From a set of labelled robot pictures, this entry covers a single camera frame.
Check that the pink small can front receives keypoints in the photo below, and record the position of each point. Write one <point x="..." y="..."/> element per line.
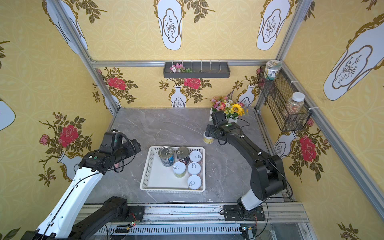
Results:
<point x="196" y="157"/>

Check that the flower box white fence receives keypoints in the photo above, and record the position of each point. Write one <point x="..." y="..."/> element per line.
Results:
<point x="233" y="110"/>

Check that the white small can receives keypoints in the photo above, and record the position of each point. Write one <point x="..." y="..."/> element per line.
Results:
<point x="179" y="169"/>

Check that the pink artificial flowers on shelf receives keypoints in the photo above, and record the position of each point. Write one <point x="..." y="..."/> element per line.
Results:
<point x="179" y="68"/>

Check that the black wire wall basket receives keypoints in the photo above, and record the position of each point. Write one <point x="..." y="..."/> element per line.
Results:
<point x="278" y="93"/>

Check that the pink small can back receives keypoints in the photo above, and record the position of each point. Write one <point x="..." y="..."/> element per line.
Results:
<point x="194" y="168"/>

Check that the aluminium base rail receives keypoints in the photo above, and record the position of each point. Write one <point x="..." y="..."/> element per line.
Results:
<point x="269" y="221"/>

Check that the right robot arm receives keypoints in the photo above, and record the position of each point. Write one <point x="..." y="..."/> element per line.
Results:
<point x="267" y="171"/>

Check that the blue labelled tin can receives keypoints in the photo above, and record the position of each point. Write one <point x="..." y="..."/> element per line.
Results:
<point x="166" y="155"/>

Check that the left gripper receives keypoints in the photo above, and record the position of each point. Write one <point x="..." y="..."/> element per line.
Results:
<point x="132" y="147"/>

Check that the grey wall shelf tray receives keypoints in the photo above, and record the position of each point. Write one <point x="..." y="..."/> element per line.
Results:
<point x="201" y="69"/>

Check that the pink small can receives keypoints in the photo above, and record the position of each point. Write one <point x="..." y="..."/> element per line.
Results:
<point x="196" y="157"/>
<point x="194" y="168"/>

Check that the patterned jar on rack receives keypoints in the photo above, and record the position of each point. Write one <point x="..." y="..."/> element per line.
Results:
<point x="272" y="69"/>

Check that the clear jar white lid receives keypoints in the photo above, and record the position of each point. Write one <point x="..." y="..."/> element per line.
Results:
<point x="294" y="104"/>

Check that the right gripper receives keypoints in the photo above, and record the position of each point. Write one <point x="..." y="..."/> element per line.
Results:
<point x="210" y="131"/>

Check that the yellow small can back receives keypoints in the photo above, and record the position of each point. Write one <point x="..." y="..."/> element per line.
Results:
<point x="208" y="140"/>

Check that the red labelled tin can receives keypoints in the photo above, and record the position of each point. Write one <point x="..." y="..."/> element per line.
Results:
<point x="183" y="155"/>

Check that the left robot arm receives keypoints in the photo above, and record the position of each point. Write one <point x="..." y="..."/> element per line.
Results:
<point x="60" y="223"/>

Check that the white plastic basket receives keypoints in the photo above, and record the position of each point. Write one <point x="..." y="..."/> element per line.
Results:
<point x="176" y="178"/>

